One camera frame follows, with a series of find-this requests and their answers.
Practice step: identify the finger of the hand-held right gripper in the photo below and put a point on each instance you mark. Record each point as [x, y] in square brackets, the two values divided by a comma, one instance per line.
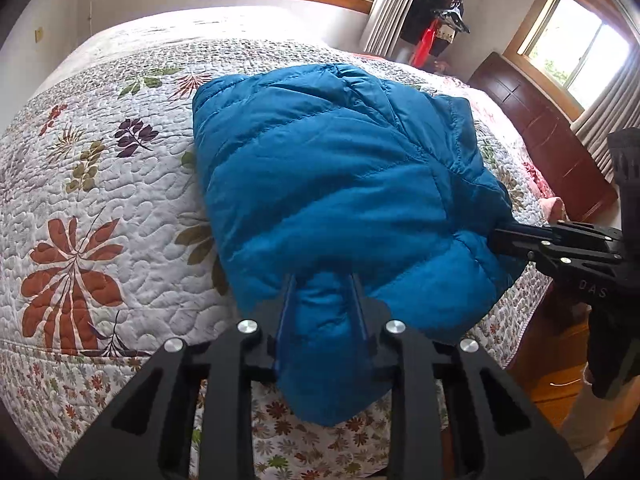
[520, 239]
[575, 262]

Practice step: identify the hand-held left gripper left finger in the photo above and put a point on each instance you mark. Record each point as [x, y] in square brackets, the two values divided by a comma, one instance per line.
[282, 325]

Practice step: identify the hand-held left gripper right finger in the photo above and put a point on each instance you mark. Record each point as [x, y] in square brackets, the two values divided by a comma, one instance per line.
[364, 320]

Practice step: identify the blue padded jacket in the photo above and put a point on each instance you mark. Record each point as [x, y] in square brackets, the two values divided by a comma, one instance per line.
[340, 175]

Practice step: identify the black clothes hanger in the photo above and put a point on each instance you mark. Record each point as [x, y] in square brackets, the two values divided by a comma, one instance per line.
[452, 19]

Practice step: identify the pink pillow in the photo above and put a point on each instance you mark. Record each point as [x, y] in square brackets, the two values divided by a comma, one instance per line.
[554, 209]

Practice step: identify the person's beige trousers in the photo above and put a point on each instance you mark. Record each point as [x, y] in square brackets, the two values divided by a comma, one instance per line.
[595, 420]

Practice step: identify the dark wooden headboard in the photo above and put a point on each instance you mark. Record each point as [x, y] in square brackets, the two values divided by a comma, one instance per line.
[545, 130]

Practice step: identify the white pleated curtain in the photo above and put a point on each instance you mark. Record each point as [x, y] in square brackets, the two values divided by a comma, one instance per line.
[390, 5]
[607, 110]

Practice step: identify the floral quilted bedspread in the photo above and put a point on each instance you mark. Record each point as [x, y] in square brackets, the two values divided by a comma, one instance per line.
[100, 170]

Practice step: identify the black hanging garment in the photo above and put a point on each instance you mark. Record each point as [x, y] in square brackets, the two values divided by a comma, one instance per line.
[420, 7]

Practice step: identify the yellow wall socket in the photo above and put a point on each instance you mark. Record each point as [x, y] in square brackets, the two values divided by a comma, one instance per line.
[39, 34]

